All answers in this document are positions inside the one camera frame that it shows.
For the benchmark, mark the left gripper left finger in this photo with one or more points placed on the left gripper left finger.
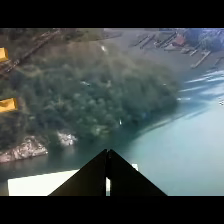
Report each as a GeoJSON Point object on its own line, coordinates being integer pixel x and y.
{"type": "Point", "coordinates": [90, 181]}

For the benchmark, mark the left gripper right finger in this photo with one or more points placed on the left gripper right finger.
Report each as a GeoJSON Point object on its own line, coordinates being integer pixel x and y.
{"type": "Point", "coordinates": [128, 181]}

